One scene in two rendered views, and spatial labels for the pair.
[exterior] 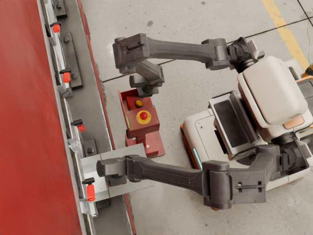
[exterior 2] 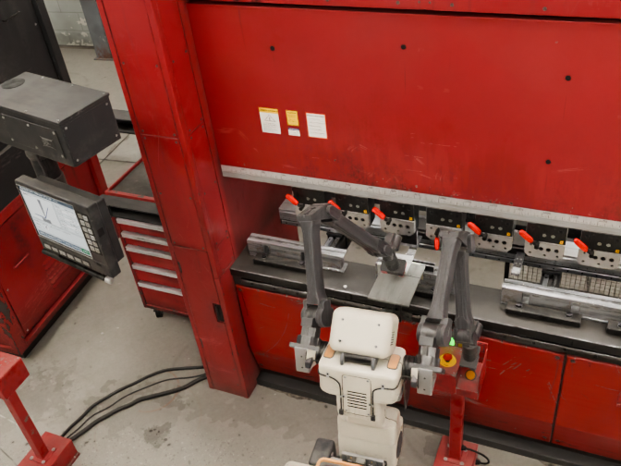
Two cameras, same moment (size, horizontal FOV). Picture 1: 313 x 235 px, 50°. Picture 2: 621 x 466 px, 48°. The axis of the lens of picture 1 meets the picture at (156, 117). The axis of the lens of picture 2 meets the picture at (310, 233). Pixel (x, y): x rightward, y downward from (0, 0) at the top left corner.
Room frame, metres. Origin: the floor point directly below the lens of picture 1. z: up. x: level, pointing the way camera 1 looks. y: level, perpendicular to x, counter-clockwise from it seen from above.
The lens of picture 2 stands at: (1.64, -1.61, 3.03)
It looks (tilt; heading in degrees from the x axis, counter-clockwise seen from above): 37 degrees down; 138
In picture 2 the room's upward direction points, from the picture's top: 8 degrees counter-clockwise
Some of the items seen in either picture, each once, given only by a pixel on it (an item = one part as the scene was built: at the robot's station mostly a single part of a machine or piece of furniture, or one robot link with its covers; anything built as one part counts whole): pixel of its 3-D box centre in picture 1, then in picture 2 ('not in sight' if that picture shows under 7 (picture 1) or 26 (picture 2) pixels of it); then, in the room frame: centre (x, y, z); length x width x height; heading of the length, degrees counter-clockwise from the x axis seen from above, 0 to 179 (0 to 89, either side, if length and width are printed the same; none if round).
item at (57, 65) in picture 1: (46, 68); (494, 227); (0.51, 0.41, 1.26); 0.15 x 0.09 x 0.17; 21
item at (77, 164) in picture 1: (67, 177); (399, 213); (0.14, 0.26, 1.26); 0.15 x 0.09 x 0.17; 21
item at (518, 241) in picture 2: not in sight; (520, 253); (0.54, 0.59, 1.01); 0.26 x 0.12 x 0.05; 111
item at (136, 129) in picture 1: (139, 111); (458, 366); (0.57, 0.09, 0.75); 0.20 x 0.16 x 0.18; 21
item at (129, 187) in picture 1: (116, 172); (396, 282); (0.21, 0.14, 1.00); 0.26 x 0.18 x 0.01; 111
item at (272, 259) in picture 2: not in sight; (283, 263); (-0.38, 0.01, 0.89); 0.30 x 0.05 x 0.03; 21
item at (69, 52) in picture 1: (71, 59); (542, 313); (0.75, 0.44, 0.89); 0.30 x 0.05 x 0.03; 21
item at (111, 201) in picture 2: not in sight; (122, 219); (-0.96, -0.44, 1.18); 0.40 x 0.24 x 0.07; 21
